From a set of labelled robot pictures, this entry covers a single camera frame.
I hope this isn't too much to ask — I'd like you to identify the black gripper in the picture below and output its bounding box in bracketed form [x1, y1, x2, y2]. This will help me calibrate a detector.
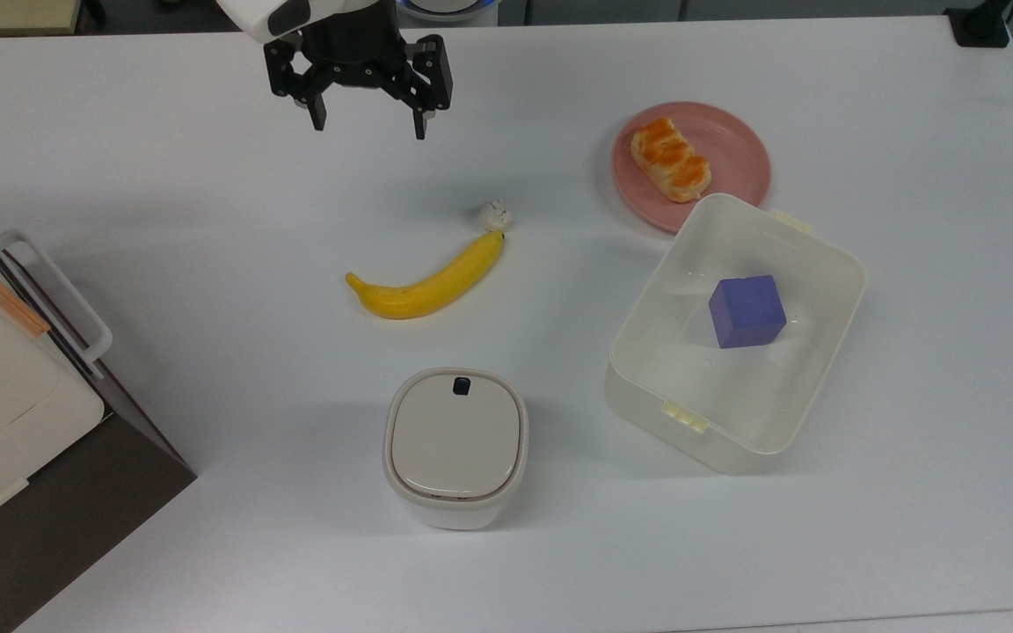
[263, 0, 455, 142]

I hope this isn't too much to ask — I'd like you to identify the orange glazed bread loaf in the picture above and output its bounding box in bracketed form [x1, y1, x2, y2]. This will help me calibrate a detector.
[630, 116, 713, 205]

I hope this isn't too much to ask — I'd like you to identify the yellow banana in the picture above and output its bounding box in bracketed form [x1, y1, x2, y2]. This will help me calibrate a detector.
[346, 200, 513, 321]

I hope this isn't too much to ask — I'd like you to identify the tan wooden desk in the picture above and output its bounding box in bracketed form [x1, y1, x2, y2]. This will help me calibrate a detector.
[0, 0, 84, 39]

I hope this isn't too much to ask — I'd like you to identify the cream lidded trash can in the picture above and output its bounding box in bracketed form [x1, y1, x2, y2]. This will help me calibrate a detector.
[383, 367, 530, 531]

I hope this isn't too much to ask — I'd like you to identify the pink round plate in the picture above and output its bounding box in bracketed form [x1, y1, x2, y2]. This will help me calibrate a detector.
[609, 101, 772, 235]

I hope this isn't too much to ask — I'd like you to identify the white plastic container box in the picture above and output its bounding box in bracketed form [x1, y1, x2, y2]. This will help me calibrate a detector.
[603, 193, 867, 476]

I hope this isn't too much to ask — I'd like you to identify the purple cube block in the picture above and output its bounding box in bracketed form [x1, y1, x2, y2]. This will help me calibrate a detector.
[708, 274, 789, 351]

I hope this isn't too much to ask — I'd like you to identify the dark brown drawer box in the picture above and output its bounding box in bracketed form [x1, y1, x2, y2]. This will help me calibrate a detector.
[0, 191, 199, 633]

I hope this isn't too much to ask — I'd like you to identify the black stand clamp base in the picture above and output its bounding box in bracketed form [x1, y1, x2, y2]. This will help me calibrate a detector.
[944, 0, 1013, 49]

